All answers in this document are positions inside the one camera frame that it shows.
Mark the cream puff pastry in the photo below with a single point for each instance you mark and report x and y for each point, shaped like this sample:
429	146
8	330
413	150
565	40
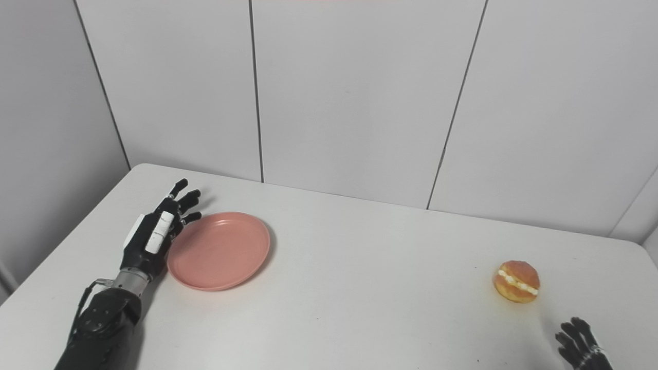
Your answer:
516	281

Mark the pink round plate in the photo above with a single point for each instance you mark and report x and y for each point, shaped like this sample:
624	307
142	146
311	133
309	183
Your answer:
218	252

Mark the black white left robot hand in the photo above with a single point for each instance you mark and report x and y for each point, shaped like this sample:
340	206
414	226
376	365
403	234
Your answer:
146	252

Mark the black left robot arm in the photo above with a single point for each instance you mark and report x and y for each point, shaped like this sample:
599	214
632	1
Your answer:
103	334

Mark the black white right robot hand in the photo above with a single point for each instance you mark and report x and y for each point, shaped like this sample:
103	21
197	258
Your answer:
583	354

